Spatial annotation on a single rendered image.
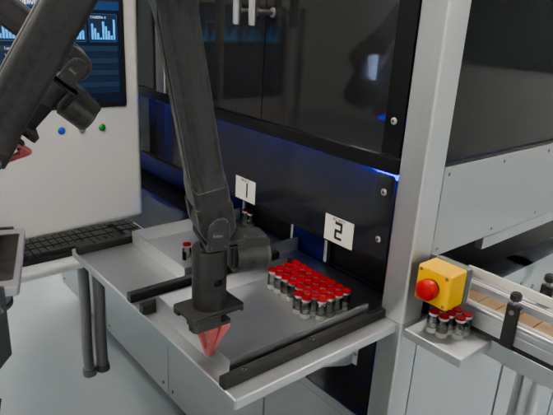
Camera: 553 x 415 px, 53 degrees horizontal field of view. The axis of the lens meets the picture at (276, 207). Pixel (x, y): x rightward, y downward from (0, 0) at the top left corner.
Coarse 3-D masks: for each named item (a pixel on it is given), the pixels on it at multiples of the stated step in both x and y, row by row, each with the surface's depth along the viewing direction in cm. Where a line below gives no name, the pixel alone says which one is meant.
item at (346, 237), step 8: (328, 216) 121; (328, 224) 121; (336, 224) 119; (344, 224) 118; (352, 224) 116; (328, 232) 122; (344, 232) 118; (352, 232) 116; (336, 240) 120; (344, 240) 118; (352, 240) 117
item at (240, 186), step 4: (236, 176) 146; (240, 176) 144; (236, 180) 146; (240, 180) 144; (244, 180) 143; (248, 180) 142; (236, 184) 146; (240, 184) 145; (244, 184) 143; (248, 184) 142; (252, 184) 141; (236, 188) 146; (240, 188) 145; (244, 188) 144; (248, 188) 142; (252, 188) 141; (236, 192) 147; (240, 192) 145; (244, 192) 144; (248, 192) 143; (252, 192) 141; (236, 196) 147; (240, 196) 146; (244, 196) 144; (248, 196) 143; (252, 196) 142; (244, 200) 145; (248, 200) 143; (252, 200) 142
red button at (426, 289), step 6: (420, 282) 101; (426, 282) 100; (432, 282) 100; (420, 288) 100; (426, 288) 99; (432, 288) 99; (420, 294) 101; (426, 294) 100; (432, 294) 99; (426, 300) 100
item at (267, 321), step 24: (240, 288) 121; (264, 288) 122; (168, 312) 106; (240, 312) 112; (264, 312) 112; (288, 312) 113; (360, 312) 110; (192, 336) 100; (240, 336) 104; (264, 336) 104; (288, 336) 98; (216, 360) 94; (240, 360) 92
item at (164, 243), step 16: (176, 224) 148; (192, 224) 152; (240, 224) 158; (144, 240) 136; (160, 240) 144; (176, 240) 144; (192, 240) 145; (272, 240) 148; (288, 240) 141; (160, 256) 130; (176, 256) 135; (176, 272) 125
